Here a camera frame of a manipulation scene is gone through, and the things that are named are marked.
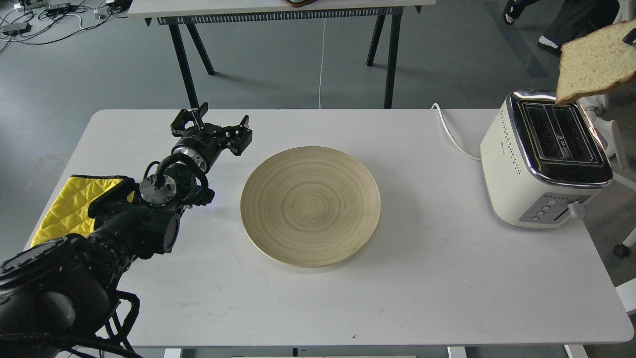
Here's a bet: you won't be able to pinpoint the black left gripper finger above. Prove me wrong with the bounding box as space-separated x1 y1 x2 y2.
170 102 208 137
223 115 253 157

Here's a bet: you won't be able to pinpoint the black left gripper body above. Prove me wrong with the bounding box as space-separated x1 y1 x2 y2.
172 124 237 172

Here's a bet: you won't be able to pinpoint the slice of bread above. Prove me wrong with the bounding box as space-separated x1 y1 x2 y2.
555 20 636 105

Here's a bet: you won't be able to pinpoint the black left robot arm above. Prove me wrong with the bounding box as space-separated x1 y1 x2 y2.
1 103 252 358

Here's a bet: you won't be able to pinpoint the cream and chrome toaster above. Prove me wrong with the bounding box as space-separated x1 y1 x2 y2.
479 89 613 229

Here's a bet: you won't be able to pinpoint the round wooden plate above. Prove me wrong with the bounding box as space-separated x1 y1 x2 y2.
240 146 382 268

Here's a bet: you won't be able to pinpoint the background table with black legs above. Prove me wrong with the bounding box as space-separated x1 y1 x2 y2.
127 0 436 109

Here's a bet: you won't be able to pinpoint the yellow quilted cloth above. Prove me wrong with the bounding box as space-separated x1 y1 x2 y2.
30 175 135 249

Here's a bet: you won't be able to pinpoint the seated person's legs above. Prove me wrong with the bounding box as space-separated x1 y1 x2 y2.
502 0 622 56

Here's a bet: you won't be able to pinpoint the white hanging cable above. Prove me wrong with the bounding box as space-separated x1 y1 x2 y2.
318 18 327 109

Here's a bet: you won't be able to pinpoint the floor cables and power strips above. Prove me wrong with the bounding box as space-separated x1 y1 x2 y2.
0 0 132 50

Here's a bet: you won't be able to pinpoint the white toaster power cord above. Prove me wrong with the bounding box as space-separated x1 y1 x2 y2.
431 102 482 162

